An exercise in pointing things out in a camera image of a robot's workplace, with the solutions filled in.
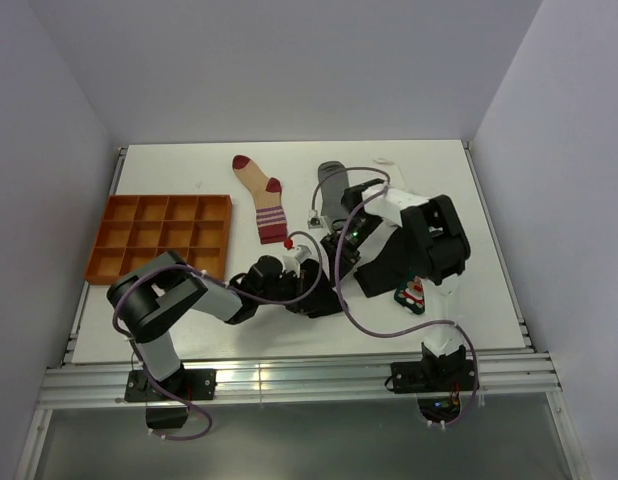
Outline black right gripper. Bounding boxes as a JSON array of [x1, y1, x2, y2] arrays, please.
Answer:
[[321, 213, 384, 287]]

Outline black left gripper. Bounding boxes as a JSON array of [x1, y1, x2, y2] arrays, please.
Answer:
[[256, 269, 325, 315]]

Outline black sock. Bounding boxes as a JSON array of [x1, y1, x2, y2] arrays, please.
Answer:
[[354, 228, 409, 298], [286, 259, 342, 318]]

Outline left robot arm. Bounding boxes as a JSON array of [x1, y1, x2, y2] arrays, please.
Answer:
[[106, 250, 323, 399]]

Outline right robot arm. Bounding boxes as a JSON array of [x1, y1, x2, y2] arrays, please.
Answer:
[[321, 180, 479, 398]]

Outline beige red striped sock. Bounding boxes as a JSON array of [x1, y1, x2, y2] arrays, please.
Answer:
[[232, 155, 287, 244]]

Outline grey sock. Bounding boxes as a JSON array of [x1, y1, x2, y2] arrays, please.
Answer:
[[317, 161, 349, 221]]

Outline teal christmas sock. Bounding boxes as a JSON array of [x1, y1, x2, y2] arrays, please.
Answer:
[[393, 271, 426, 315]]

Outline white sock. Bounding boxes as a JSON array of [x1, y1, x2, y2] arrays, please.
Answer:
[[373, 158, 408, 190]]

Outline orange compartment tray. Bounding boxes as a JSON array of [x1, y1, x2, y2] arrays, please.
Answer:
[[85, 195, 232, 285]]

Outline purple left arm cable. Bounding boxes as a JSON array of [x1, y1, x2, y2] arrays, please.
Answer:
[[111, 229, 323, 442]]

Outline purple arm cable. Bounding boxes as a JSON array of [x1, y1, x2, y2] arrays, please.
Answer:
[[308, 166, 479, 429], [111, 229, 323, 442]]

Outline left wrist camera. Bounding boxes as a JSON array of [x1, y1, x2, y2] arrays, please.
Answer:
[[282, 238, 311, 276]]

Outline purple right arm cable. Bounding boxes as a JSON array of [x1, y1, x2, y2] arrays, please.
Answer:
[[308, 166, 479, 429]]

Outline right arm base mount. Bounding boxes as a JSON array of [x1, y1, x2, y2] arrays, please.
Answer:
[[384, 360, 480, 425]]

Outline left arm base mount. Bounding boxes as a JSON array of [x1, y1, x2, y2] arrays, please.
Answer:
[[124, 367, 216, 431]]

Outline aluminium table frame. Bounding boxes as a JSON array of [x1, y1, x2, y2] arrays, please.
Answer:
[[17, 140, 590, 479]]

